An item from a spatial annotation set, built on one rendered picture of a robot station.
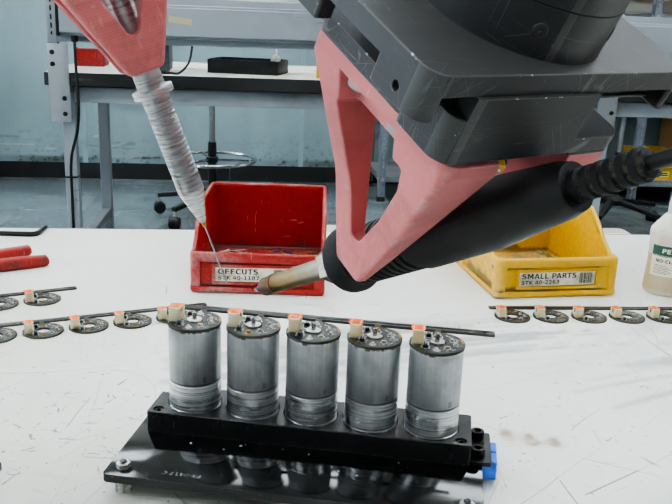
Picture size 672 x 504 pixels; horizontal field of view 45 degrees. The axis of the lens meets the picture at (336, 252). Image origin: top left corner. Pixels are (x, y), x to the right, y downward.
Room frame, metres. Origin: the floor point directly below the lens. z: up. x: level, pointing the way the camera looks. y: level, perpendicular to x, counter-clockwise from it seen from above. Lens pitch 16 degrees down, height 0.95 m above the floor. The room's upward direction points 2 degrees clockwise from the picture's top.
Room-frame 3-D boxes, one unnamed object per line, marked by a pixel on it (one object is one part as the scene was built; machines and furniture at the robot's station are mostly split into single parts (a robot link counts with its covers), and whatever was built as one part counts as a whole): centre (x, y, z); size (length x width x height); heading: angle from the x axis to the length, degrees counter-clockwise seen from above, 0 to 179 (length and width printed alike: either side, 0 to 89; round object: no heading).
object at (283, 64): (2.81, 0.32, 0.77); 0.24 x 0.16 x 0.04; 82
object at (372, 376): (0.34, -0.02, 0.79); 0.02 x 0.02 x 0.05
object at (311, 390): (0.34, 0.01, 0.79); 0.02 x 0.02 x 0.05
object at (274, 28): (2.59, 0.22, 0.90); 1.30 x 0.06 x 0.12; 96
